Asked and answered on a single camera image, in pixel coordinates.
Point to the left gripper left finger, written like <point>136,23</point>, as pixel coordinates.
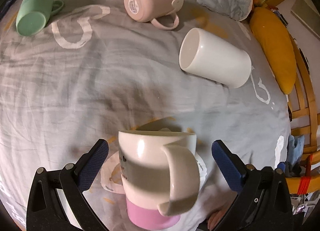
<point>45,210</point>

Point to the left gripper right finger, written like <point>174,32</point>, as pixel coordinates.
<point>263,199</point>

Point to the person's right hand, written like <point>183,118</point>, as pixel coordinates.
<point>217,215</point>

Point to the grey patterned bed sheet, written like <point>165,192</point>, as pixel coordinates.
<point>93,71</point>

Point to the yellow-orange pillow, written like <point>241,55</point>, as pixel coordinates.
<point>276,44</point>

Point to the large white mug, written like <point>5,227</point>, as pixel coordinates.
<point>206,55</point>

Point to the green mug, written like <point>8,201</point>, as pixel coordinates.
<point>33,15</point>

